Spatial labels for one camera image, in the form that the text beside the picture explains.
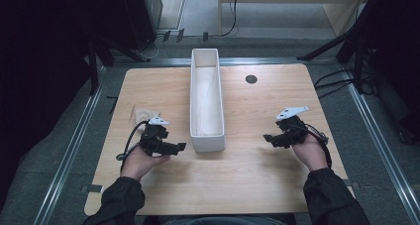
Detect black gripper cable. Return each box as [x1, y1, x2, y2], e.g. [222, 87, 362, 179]
[304, 123, 333, 169]
[115, 120, 151, 171]

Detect white floor cable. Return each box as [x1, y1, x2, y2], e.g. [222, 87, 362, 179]
[135, 34, 166, 61]

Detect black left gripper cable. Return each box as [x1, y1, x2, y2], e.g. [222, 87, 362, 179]
[115, 120, 151, 171]

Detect black floor cables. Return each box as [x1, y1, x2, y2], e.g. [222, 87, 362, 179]
[313, 68, 377, 99]

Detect person's left hand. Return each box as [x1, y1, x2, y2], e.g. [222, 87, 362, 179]
[120, 147, 171, 182]

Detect metal floor rail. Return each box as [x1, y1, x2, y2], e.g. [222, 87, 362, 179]
[338, 64, 420, 225]
[32, 65, 107, 225]

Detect long white rectangular container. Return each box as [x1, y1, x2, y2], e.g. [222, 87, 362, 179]
[189, 48, 227, 153]

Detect person's right hand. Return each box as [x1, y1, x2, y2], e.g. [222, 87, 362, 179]
[291, 133, 329, 172]

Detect black cabinet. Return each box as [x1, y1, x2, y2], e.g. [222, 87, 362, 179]
[88, 0, 163, 62]

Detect clear plastic bag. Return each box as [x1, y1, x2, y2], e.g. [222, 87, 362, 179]
[130, 105, 161, 133]

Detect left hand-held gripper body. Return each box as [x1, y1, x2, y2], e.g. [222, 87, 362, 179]
[139, 115, 172, 157]

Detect black tripod stand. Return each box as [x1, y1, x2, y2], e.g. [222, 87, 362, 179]
[295, 0, 390, 95]

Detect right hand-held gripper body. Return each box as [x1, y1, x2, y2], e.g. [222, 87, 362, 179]
[275, 106, 310, 149]

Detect black hanging cable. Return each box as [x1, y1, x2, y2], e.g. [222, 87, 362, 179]
[220, 0, 240, 38]

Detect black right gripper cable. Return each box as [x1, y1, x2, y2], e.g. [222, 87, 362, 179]
[304, 123, 333, 169]

